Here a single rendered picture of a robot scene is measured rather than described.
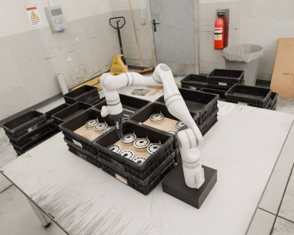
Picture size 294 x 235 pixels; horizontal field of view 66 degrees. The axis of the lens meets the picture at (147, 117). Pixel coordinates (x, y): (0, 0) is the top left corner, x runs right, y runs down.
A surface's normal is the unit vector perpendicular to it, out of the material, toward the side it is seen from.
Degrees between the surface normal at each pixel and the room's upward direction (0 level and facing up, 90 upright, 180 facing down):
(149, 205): 0
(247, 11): 90
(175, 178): 4
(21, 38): 90
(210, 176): 4
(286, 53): 80
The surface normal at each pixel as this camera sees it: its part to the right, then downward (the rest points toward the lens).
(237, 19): -0.62, 0.47
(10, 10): 0.78, 0.22
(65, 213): -0.14, -0.86
